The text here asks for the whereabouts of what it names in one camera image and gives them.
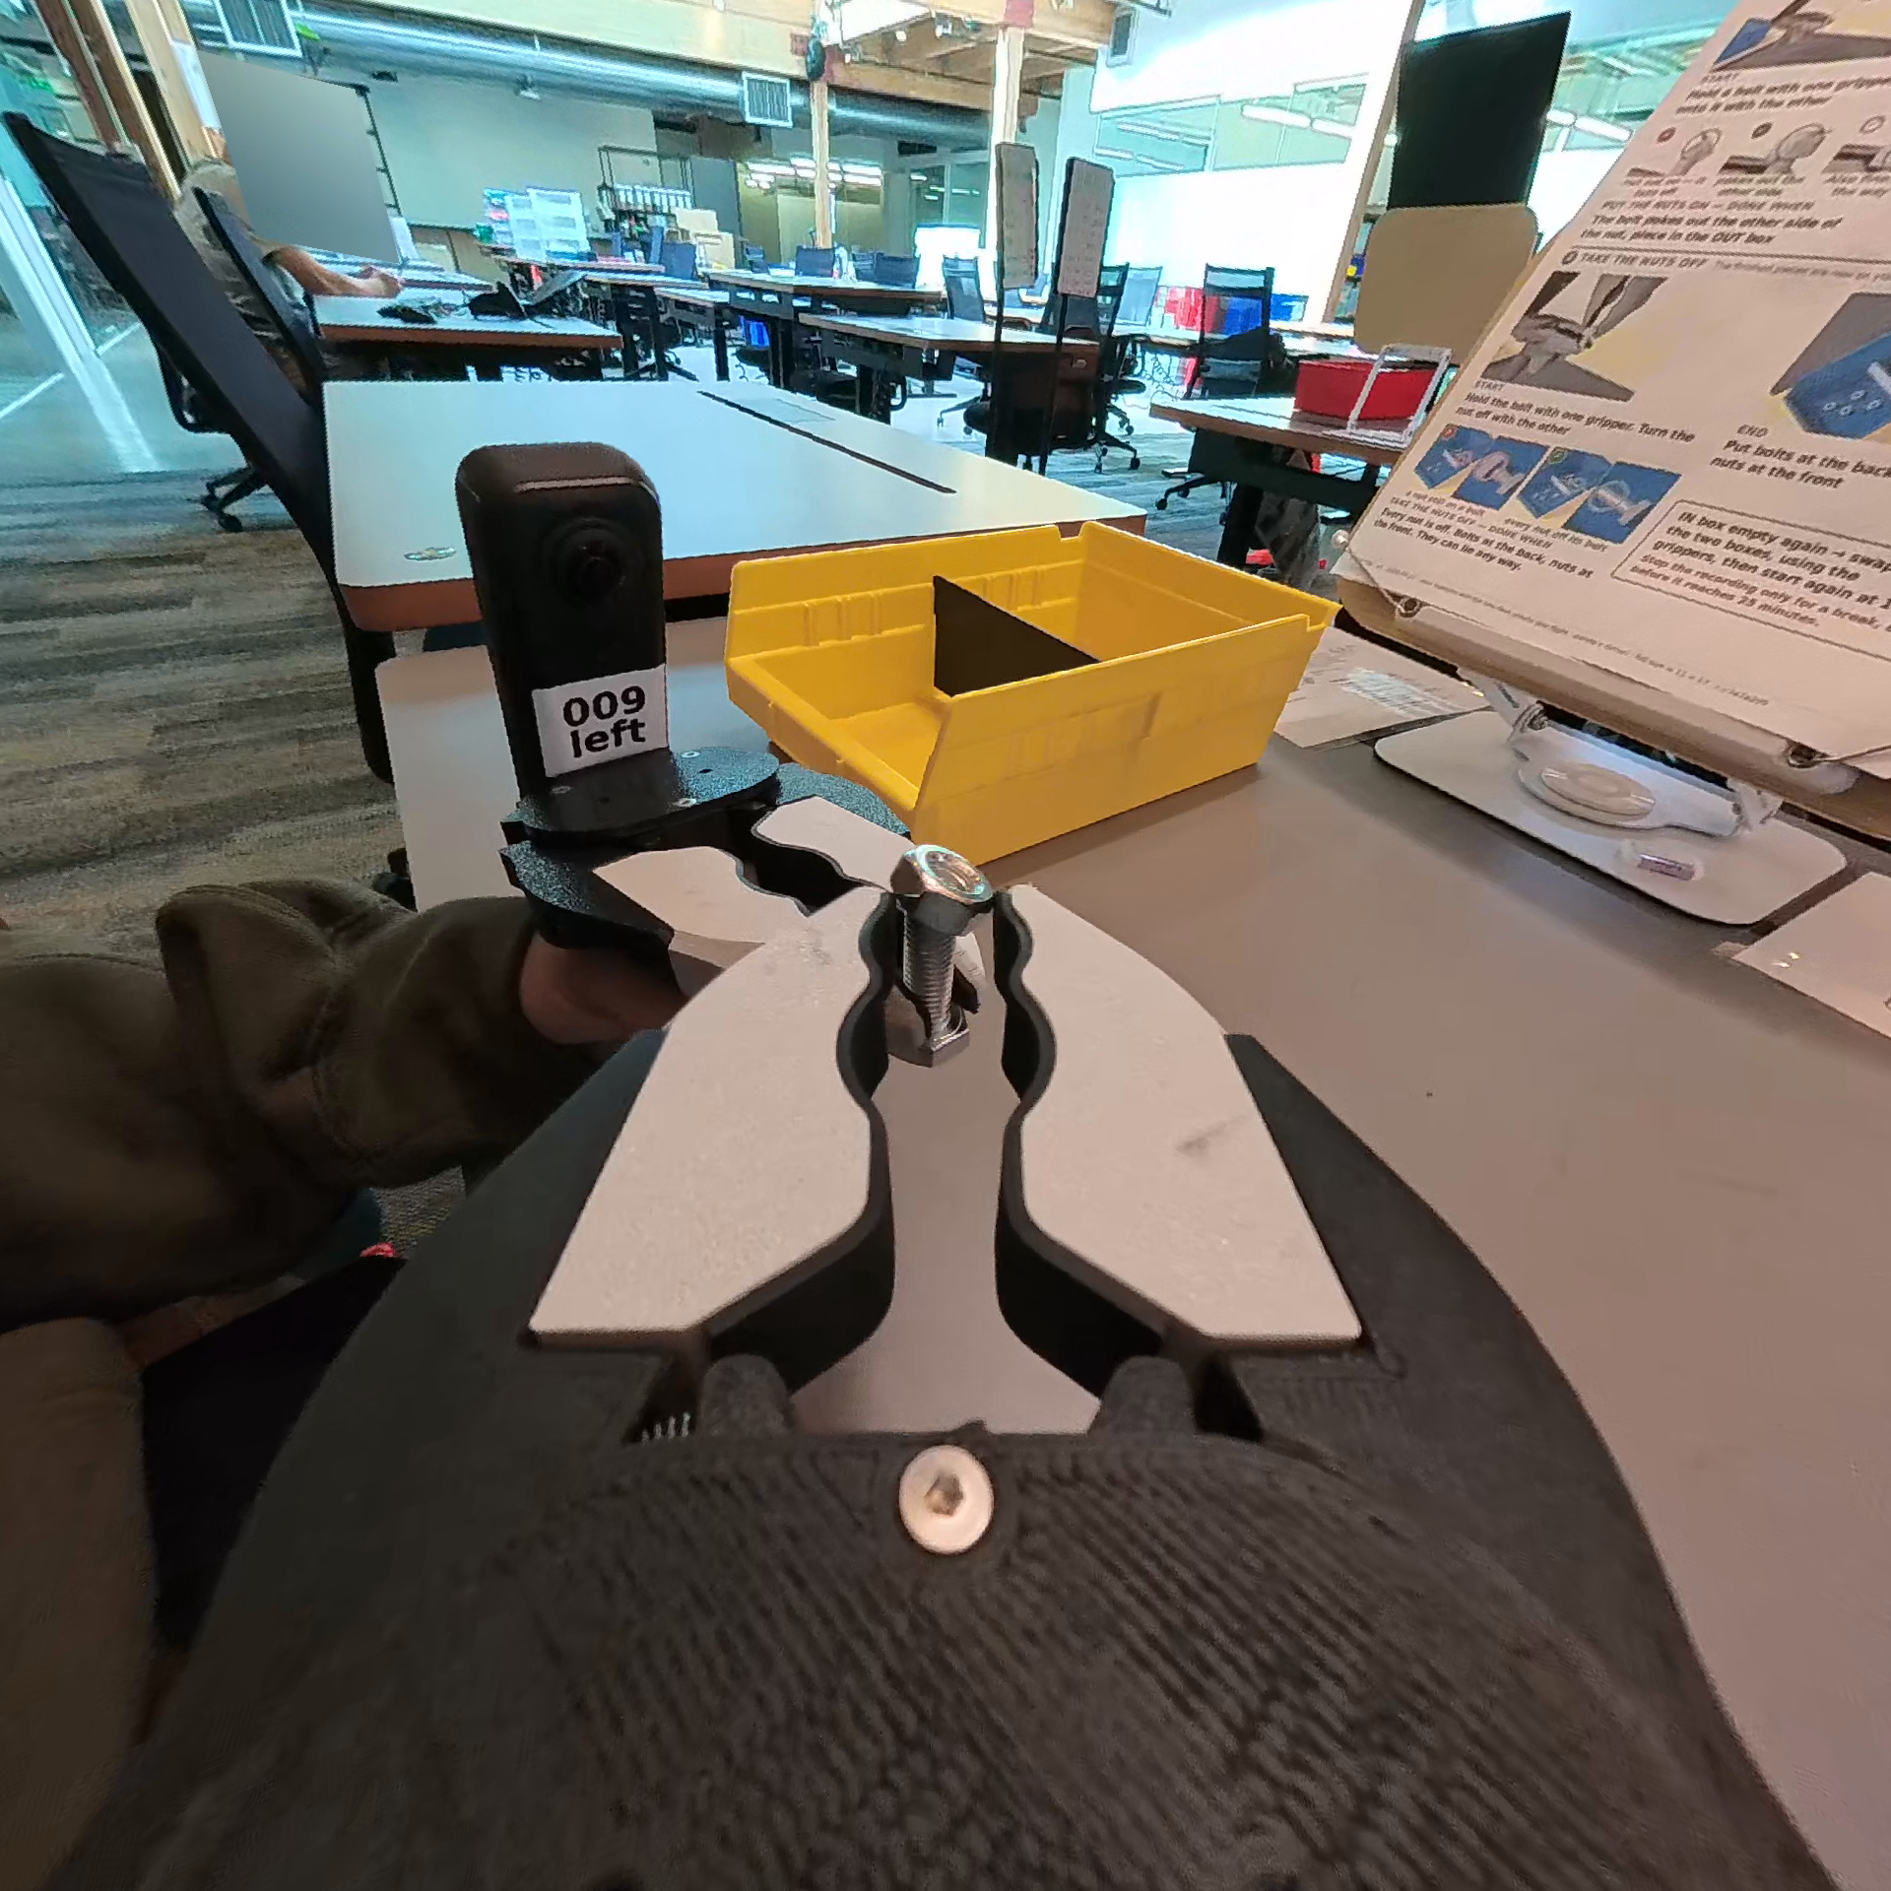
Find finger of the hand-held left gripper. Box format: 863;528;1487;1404
591;844;827;994
749;772;918;907

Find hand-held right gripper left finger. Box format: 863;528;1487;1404
526;883;901;1392

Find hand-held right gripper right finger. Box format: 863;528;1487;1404
991;881;1364;1399

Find silver hex bolt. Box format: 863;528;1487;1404
890;844;995;1042

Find person's left forearm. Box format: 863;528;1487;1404
0;877;543;1332

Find grey desk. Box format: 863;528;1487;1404
376;622;1891;1891

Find wooden office desk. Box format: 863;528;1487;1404
1150;392;1423;498
314;289;625;388

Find person's left hand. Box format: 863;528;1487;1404
517;919;700;1046

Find black bin divider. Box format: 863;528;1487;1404
929;576;1103;698

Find yellow plastic bin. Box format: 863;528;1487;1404
726;519;1344;862

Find white wood-edged table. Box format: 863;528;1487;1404
323;380;1149;639

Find white paper sheet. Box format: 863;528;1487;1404
1733;872;1891;1041
1274;628;1489;750

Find person's dark pants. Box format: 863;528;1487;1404
136;1247;445;1647

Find white board stand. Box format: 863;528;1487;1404
1373;671;1853;928

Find black office chair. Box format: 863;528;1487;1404
0;110;394;787

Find red plastic bin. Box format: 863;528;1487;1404
1295;357;1444;426

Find clear acrylic stand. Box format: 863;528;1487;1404
1347;341;1458;434

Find beige cardboard panel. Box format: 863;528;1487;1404
1355;204;1541;364

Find printed instruction board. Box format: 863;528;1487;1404
1337;0;1891;807

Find black board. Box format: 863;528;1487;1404
1389;12;1571;214

